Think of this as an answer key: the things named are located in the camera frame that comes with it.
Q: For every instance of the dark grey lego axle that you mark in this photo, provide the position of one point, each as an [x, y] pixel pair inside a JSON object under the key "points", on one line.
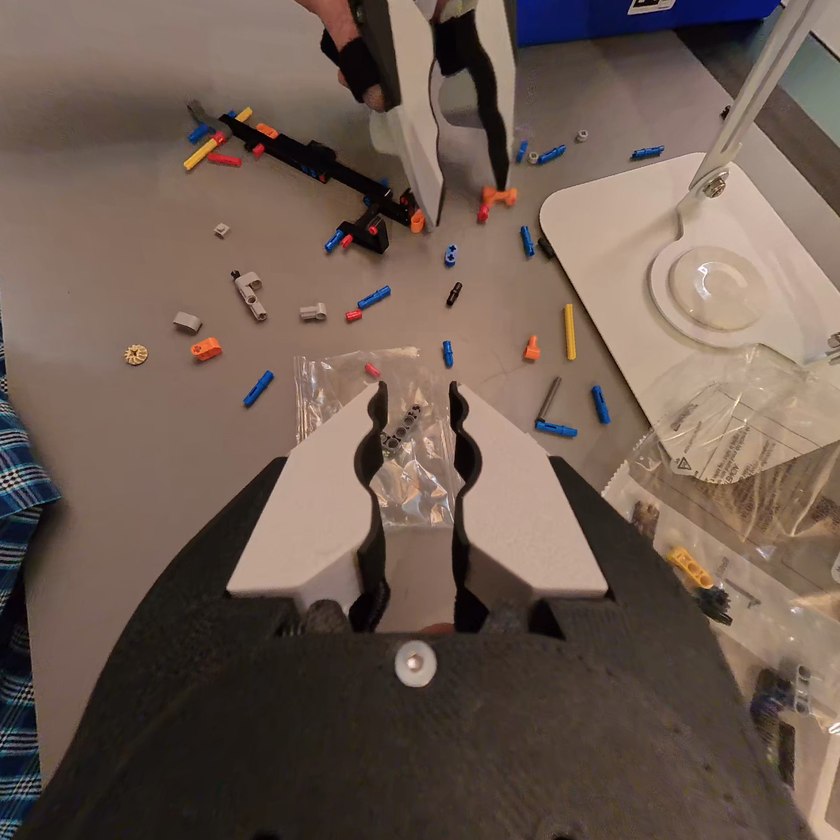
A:
{"points": [[550, 398]]}

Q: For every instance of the light grey lego liftarm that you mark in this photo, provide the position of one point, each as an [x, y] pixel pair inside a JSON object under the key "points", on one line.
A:
{"points": [[187, 321]]}

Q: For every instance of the grey connector with black pin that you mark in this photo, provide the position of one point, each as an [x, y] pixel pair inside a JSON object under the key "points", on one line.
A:
{"points": [[253, 298]]}

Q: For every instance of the blue plaid shirt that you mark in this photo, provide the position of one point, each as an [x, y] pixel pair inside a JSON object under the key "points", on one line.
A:
{"points": [[19, 459]]}

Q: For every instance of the black lego frame assembly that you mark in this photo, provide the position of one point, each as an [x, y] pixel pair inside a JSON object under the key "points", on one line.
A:
{"points": [[308, 157]]}

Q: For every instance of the small grey lego connector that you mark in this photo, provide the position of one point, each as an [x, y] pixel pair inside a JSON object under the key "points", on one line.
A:
{"points": [[313, 312]]}

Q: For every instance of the person's left hand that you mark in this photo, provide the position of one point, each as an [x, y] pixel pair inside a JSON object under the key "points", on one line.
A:
{"points": [[338, 23]]}

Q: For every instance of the orange lego axle connector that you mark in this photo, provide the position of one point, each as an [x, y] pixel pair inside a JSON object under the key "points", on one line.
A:
{"points": [[499, 195], [531, 349]]}

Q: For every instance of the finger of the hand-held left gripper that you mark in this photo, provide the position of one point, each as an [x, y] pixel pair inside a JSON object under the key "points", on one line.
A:
{"points": [[413, 98], [502, 65]]}

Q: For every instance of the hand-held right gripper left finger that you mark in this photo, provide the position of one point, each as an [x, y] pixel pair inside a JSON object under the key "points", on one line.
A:
{"points": [[308, 525]]}

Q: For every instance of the black lego pin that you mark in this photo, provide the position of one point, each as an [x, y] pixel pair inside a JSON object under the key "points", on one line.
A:
{"points": [[454, 294], [546, 248]]}

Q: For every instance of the tan lego gear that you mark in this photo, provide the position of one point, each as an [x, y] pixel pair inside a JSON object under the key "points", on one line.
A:
{"points": [[136, 354]]}

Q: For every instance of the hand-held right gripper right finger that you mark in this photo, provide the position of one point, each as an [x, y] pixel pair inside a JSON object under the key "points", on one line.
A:
{"points": [[525, 525]]}

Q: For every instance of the blue plastic bin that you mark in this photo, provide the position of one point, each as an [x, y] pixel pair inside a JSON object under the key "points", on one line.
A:
{"points": [[577, 23]]}

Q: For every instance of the clear bag of lego parts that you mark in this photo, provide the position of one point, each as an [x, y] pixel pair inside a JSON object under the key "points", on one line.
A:
{"points": [[754, 623]]}

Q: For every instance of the dark grey lego angle beam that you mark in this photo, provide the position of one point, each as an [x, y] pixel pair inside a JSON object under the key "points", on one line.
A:
{"points": [[401, 428]]}

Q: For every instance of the clear printed plastic bag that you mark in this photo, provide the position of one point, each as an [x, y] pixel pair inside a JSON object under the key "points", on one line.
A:
{"points": [[741, 426]]}

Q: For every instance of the small clear plastic bag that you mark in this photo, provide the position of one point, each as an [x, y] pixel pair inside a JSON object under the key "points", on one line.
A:
{"points": [[321, 387]]}

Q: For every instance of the clear plastic dome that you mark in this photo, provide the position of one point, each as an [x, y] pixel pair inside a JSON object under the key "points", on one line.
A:
{"points": [[718, 289]]}

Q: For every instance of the long red lego pin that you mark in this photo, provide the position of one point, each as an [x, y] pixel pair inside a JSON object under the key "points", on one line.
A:
{"points": [[224, 159]]}

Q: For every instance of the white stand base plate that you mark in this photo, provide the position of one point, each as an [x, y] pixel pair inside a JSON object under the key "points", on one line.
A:
{"points": [[590, 262]]}

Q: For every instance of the long blue lego pin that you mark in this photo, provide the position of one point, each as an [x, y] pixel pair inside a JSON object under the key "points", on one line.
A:
{"points": [[374, 297], [556, 429]]}

